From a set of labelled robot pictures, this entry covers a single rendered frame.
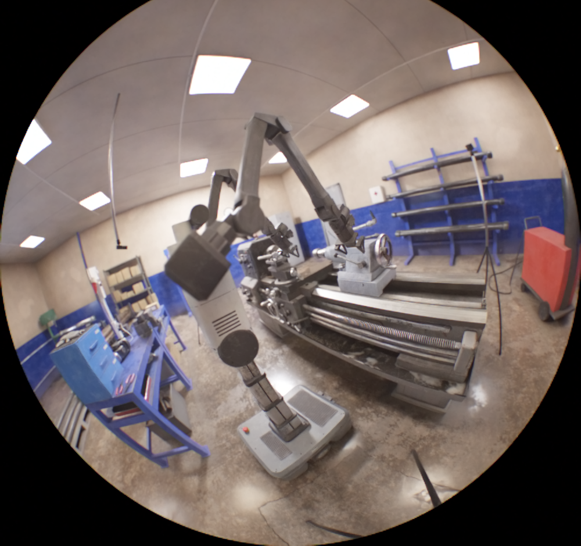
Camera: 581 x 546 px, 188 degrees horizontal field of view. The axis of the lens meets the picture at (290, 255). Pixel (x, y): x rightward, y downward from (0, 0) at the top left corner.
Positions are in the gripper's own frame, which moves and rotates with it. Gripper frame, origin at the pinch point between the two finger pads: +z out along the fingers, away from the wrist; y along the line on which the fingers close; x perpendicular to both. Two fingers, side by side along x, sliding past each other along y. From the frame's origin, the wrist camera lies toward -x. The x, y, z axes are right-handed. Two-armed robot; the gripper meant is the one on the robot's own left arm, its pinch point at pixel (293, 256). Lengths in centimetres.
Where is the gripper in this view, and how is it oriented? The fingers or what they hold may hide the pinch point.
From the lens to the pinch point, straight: 113.2
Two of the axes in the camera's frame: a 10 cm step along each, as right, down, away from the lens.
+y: -6.2, 0.5, 7.9
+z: 6.2, 6.5, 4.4
